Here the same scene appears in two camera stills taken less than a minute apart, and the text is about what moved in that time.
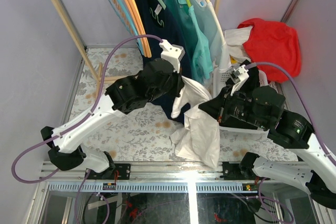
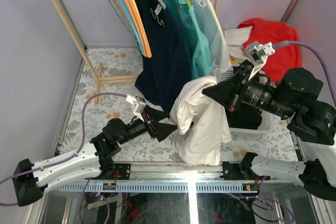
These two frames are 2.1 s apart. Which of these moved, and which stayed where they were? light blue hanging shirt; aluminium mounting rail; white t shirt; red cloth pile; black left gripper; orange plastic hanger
Moved: black left gripper; white t shirt
Stayed: light blue hanging shirt; aluminium mounting rail; red cloth pile; orange plastic hanger
